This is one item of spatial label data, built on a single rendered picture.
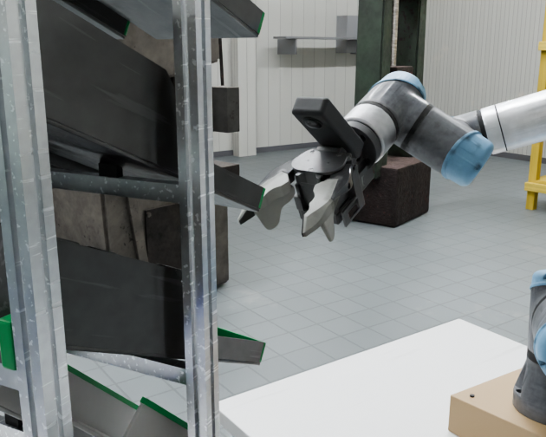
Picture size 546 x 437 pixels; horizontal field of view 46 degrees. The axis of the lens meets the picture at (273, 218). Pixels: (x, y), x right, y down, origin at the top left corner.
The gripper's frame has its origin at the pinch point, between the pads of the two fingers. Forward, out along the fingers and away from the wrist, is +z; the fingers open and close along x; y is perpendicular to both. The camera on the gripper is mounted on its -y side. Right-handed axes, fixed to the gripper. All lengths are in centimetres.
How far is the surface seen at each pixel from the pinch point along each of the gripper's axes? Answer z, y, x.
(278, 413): -5, 52, 19
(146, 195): 17.5, -16.1, -4.1
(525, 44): -825, 352, 233
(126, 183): 17.5, -17.0, -2.1
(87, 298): 27.4, -14.3, -6.4
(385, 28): -417, 152, 215
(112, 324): 26.8, -11.0, -6.4
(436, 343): -46, 71, 8
